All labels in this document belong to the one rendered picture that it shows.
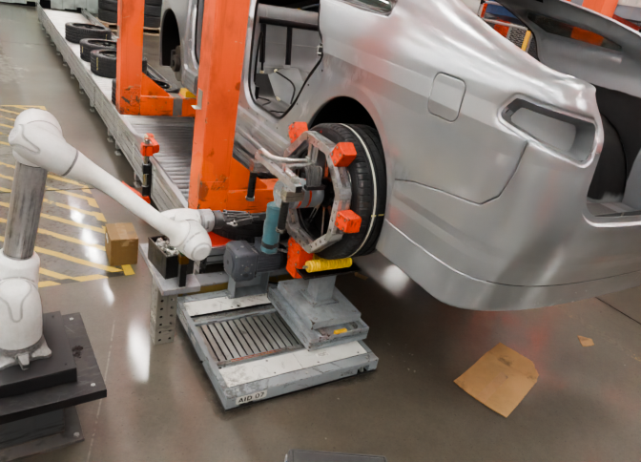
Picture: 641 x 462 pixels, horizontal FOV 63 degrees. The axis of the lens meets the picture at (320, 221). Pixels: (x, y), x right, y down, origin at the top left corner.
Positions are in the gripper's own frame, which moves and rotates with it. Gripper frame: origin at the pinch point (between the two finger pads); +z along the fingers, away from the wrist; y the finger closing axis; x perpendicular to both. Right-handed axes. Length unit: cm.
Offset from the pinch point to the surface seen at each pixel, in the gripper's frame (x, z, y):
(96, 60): -39, 21, -506
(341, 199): 10.9, 33.8, 10.1
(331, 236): -7.2, 32.5, 9.9
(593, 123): 69, 67, 86
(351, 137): 33, 44, -6
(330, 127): 34, 41, -20
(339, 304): -60, 60, -7
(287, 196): 10.0, 11.2, 2.6
